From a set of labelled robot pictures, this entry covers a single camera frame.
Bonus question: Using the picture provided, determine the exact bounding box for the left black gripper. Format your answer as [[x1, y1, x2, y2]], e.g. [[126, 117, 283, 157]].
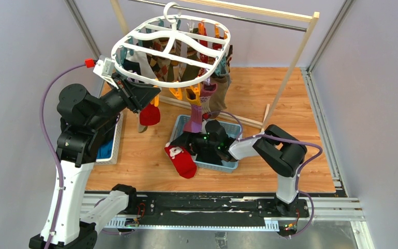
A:
[[88, 72, 161, 130]]

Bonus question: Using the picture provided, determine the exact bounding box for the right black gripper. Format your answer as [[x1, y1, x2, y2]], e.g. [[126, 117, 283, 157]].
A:
[[171, 124, 220, 156]]

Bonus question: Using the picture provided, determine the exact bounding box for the beige striped ribbed sock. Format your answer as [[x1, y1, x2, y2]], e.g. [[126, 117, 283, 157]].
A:
[[137, 115, 148, 133]]

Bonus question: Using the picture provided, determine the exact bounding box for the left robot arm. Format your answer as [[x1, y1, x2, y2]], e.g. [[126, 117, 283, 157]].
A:
[[29, 73, 160, 248]]

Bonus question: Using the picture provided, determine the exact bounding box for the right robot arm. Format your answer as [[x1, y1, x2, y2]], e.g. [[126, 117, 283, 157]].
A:
[[187, 120, 307, 216]]

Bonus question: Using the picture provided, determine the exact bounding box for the white oval clip hanger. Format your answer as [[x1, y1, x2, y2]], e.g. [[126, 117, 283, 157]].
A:
[[111, 2, 231, 88]]

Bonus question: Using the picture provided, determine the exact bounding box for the light blue plastic basket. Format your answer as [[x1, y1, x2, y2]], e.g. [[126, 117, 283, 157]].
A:
[[169, 115, 241, 173]]

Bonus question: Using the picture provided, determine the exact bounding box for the white hanging sock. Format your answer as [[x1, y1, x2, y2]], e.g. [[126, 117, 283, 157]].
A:
[[126, 51, 157, 79]]

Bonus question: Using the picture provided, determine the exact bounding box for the purple mustard hanging sock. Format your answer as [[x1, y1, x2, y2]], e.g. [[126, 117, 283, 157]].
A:
[[183, 88, 203, 133]]

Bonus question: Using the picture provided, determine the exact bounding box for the dark green sock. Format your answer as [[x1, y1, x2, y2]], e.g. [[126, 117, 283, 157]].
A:
[[170, 132, 236, 169]]

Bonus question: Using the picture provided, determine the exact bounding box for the argyle brown hanging sock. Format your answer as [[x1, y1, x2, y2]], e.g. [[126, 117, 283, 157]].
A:
[[146, 38, 179, 82]]

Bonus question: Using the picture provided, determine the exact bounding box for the orange clothes peg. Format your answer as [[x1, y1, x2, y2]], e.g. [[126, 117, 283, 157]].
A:
[[169, 88, 183, 100]]

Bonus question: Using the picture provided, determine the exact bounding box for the olive tan hanging sock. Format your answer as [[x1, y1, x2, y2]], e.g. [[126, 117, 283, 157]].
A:
[[209, 75, 231, 112]]

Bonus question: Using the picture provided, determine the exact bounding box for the white plastic basket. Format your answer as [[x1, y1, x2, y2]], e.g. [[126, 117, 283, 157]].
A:
[[95, 112, 124, 165]]

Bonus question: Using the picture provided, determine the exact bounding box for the blue cloth in basket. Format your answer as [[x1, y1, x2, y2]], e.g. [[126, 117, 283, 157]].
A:
[[96, 139, 113, 160]]

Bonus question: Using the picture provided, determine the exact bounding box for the metal rack rod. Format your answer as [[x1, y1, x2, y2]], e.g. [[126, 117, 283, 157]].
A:
[[131, 1, 312, 32]]

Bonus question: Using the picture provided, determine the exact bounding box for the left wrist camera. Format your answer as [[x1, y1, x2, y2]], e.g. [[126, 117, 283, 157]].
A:
[[93, 55, 118, 89]]

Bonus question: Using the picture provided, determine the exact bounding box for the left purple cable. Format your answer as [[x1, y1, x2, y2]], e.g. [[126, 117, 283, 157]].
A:
[[39, 58, 95, 249]]

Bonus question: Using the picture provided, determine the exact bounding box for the purple cable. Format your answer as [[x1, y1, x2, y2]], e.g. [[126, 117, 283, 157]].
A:
[[202, 110, 323, 238], [39, 58, 95, 249]]

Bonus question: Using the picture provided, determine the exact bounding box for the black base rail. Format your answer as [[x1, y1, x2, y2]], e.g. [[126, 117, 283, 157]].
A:
[[136, 192, 310, 228]]

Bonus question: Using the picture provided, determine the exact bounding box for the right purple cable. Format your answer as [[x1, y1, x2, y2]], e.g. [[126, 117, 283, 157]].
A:
[[202, 110, 323, 238]]

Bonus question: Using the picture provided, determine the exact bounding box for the wooden clothes rack frame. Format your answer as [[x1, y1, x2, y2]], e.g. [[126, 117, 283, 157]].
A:
[[110, 1, 320, 130]]

